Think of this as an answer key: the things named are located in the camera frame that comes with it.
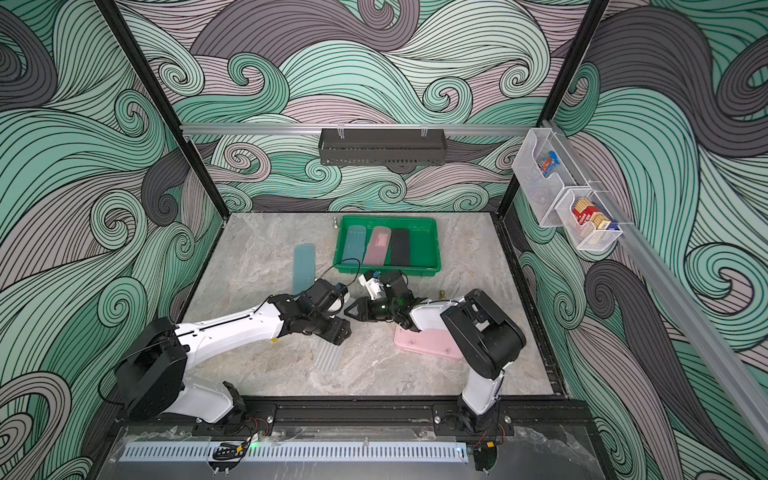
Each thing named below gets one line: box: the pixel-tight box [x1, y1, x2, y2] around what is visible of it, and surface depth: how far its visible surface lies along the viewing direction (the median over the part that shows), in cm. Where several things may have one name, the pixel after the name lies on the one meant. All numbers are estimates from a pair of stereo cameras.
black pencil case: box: [391, 228, 410, 266], surface depth 109 cm
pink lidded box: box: [393, 324, 463, 359], surface depth 85 cm
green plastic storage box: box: [333, 216, 442, 276], surface depth 112 cm
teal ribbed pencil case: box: [342, 225, 367, 262], surface depth 113 cm
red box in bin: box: [573, 198, 600, 225], surface depth 68 cm
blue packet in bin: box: [540, 150, 561, 178], surface depth 85 cm
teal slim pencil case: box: [292, 243, 316, 296], surface depth 107 cm
